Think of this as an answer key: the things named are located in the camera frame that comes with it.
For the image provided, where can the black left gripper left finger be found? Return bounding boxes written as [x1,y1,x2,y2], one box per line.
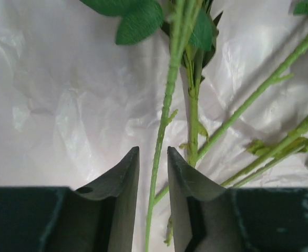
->
[0,146,139,251]

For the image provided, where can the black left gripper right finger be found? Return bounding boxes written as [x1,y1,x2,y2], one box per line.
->
[167,147,308,251]

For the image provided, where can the peach rose stem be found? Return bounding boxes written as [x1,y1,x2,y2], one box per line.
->
[82,1,184,251]

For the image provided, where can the pink wrapping paper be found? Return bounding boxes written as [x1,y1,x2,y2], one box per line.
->
[0,1,308,251]

